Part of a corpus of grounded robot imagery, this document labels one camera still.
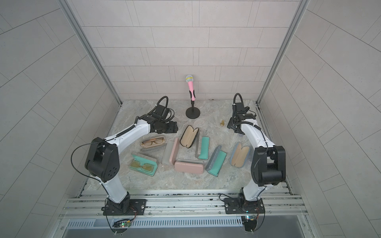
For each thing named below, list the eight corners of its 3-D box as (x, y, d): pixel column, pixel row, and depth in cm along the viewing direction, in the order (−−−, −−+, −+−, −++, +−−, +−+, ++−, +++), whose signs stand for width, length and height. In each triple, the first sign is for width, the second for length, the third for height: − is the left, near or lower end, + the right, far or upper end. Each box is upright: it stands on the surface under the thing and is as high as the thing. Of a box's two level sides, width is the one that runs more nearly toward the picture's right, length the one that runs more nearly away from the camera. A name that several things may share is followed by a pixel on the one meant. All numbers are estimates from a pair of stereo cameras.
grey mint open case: (205, 171, 84) (205, 166, 79) (215, 149, 93) (216, 144, 88) (217, 177, 82) (218, 173, 77) (227, 154, 91) (228, 149, 85)
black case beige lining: (178, 145, 95) (178, 141, 92) (187, 127, 104) (186, 123, 100) (192, 149, 93) (192, 146, 90) (199, 131, 102) (200, 127, 98)
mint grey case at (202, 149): (195, 159, 89) (195, 155, 83) (195, 140, 97) (195, 134, 92) (209, 159, 89) (210, 155, 83) (208, 140, 97) (209, 134, 92)
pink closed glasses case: (175, 171, 84) (174, 167, 79) (176, 165, 86) (175, 161, 81) (202, 174, 83) (203, 170, 78) (203, 168, 85) (203, 164, 80)
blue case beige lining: (228, 164, 87) (229, 162, 84) (232, 143, 96) (233, 141, 93) (245, 170, 85) (247, 168, 82) (248, 148, 94) (249, 146, 91)
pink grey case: (163, 166, 86) (161, 161, 80) (167, 143, 95) (165, 137, 90) (176, 166, 86) (175, 161, 80) (178, 143, 95) (177, 137, 90)
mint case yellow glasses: (127, 166, 86) (124, 164, 83) (133, 156, 90) (131, 153, 87) (154, 177, 82) (152, 175, 79) (160, 165, 86) (158, 163, 83)
